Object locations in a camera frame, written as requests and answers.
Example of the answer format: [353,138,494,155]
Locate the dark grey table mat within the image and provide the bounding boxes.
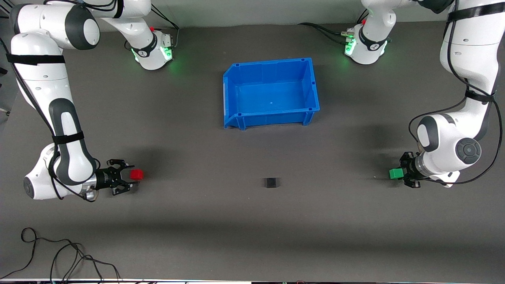
[0,15,505,283]

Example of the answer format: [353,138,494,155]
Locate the blue plastic storage bin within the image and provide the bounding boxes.
[223,58,320,131]

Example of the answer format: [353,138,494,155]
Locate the black cable along right arm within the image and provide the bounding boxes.
[0,0,123,203]

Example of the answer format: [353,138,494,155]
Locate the thin black loose cable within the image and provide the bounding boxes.
[0,227,123,283]

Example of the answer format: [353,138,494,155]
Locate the black right arm base cables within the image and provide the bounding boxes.
[124,4,181,52]

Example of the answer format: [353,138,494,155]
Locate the black arm base cables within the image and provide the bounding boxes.
[124,4,181,52]
[298,8,369,45]

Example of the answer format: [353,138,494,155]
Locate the black left arm base cables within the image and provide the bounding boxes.
[298,8,369,45]

